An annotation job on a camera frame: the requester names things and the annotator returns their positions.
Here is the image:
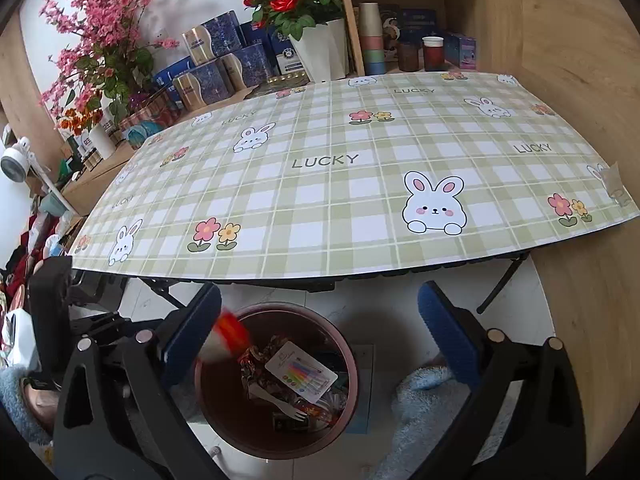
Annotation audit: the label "red cigarette box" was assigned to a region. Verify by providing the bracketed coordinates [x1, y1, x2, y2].
[198, 310, 253, 364]

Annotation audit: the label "brown round trash bin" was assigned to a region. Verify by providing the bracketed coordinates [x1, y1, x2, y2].
[194, 302, 359, 460]

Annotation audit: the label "left hand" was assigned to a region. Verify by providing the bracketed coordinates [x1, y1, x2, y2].
[23, 382, 60, 434]

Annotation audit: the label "white plastic fork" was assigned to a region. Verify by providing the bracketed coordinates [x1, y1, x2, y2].
[248, 382, 307, 422]

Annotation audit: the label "white rainbow card packet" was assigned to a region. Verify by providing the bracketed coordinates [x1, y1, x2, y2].
[265, 341, 338, 404]

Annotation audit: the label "orange flower bunch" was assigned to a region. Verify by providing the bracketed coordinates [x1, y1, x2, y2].
[58, 108, 103, 136]

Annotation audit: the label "pink blossom plant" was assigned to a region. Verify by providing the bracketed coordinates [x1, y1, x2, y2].
[40, 0, 179, 120]

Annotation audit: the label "blue gold gift box lower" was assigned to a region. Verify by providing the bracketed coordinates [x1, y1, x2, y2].
[172, 60, 235, 112]

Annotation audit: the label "blue gold gift box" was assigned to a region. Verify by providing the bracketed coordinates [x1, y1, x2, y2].
[182, 10, 245, 66]
[172, 60, 235, 112]

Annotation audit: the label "checked bunny tablecloth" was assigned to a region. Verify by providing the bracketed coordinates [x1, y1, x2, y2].
[70, 73, 639, 281]

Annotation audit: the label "white flower vase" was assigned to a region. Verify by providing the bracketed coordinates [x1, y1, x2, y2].
[291, 18, 348, 84]

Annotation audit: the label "red cup white lid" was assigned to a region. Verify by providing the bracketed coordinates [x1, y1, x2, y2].
[422, 36, 445, 72]

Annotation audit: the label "stacked coloured paper cups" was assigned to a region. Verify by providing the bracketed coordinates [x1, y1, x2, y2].
[359, 2, 386, 75]

